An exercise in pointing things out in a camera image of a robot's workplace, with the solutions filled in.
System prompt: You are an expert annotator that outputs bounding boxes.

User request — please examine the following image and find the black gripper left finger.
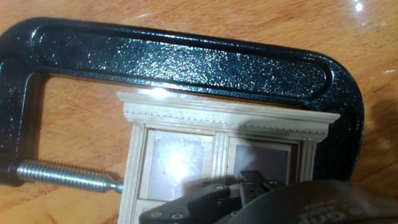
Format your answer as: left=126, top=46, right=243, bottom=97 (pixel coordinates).
left=139, top=170, right=254, bottom=224

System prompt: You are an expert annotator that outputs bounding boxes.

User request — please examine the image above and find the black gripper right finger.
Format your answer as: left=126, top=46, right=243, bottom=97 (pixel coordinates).
left=252, top=170, right=283, bottom=202

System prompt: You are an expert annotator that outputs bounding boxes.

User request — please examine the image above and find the miniature wooden sliding window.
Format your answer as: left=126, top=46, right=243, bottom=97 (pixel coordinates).
left=116, top=90, right=341, bottom=224

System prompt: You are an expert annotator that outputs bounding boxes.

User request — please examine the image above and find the black C-clamp with steel screw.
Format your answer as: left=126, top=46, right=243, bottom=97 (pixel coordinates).
left=0, top=17, right=365, bottom=194

